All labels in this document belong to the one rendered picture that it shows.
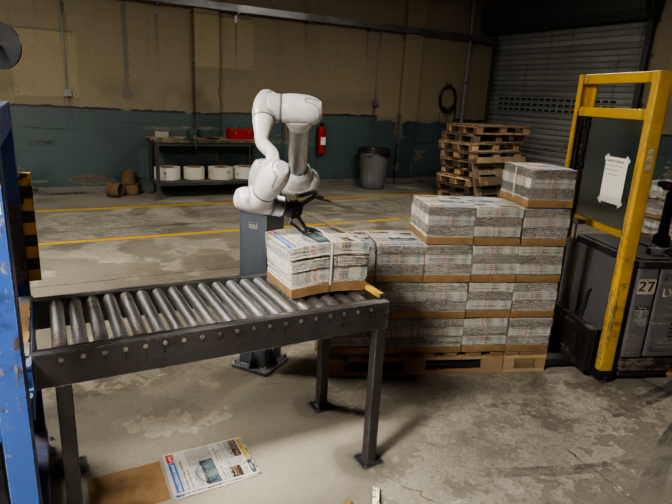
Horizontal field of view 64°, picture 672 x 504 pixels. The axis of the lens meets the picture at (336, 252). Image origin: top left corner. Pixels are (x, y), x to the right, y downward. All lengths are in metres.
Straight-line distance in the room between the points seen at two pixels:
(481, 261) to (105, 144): 6.98
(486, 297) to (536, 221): 0.54
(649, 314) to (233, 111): 7.41
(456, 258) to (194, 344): 1.76
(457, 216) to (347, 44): 7.55
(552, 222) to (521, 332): 0.71
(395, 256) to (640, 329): 1.60
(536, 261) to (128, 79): 7.16
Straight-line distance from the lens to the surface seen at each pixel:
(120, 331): 2.06
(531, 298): 3.54
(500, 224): 3.31
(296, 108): 2.56
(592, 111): 3.90
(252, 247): 3.15
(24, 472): 1.93
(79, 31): 9.19
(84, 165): 9.22
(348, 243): 2.33
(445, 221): 3.19
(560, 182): 3.43
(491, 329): 3.51
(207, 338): 2.04
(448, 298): 3.32
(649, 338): 3.91
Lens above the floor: 1.63
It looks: 16 degrees down
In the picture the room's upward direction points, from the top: 3 degrees clockwise
